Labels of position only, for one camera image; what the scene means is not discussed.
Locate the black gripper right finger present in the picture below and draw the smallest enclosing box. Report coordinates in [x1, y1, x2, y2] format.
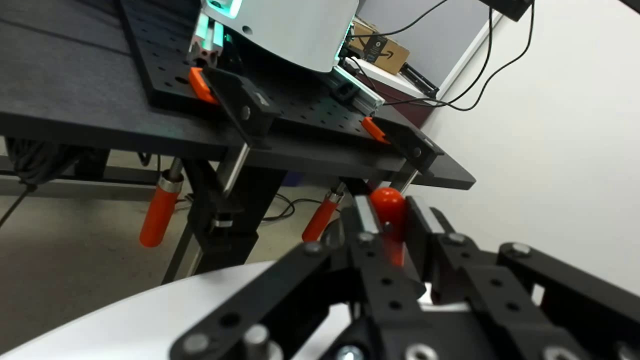
[405, 199, 640, 360]

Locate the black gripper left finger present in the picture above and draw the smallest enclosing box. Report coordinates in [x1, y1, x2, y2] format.
[168, 196, 424, 360]

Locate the red handled metal spoon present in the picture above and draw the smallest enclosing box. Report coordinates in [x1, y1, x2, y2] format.
[369, 188, 405, 269]

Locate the black perforated robot base table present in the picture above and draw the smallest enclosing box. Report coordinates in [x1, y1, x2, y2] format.
[0, 0, 473, 270]

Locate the orange handled clamp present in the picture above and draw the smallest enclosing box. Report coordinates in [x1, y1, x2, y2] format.
[299, 116, 428, 244]
[140, 69, 276, 249]

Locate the black cable bundle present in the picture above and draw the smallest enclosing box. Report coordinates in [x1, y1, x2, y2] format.
[371, 0, 537, 114]

